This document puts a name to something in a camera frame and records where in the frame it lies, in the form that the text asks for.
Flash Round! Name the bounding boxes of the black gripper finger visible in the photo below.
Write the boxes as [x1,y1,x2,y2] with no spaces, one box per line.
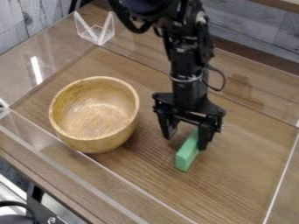
[156,109,178,140]
[197,121,217,151]

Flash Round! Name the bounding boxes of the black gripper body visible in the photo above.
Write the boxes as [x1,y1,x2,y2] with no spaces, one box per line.
[152,74,225,132]

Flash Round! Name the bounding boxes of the green stick block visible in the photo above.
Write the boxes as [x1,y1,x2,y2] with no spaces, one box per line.
[174,129,198,172]

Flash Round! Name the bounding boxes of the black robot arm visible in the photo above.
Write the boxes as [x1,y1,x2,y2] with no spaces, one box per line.
[106,0,225,151]

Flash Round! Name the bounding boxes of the wooden bowl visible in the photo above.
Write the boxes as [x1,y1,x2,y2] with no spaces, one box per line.
[48,76,140,154]

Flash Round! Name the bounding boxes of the clear acrylic enclosure wall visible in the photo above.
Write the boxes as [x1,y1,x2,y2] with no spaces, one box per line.
[0,17,299,224]

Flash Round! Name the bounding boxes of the clear acrylic corner bracket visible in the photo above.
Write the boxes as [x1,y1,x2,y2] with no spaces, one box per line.
[73,11,114,46]

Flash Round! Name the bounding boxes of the black table leg bracket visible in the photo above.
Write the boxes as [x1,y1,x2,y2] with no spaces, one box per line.
[26,182,66,224]

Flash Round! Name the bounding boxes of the black cable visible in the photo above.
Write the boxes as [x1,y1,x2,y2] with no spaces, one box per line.
[0,199,33,217]

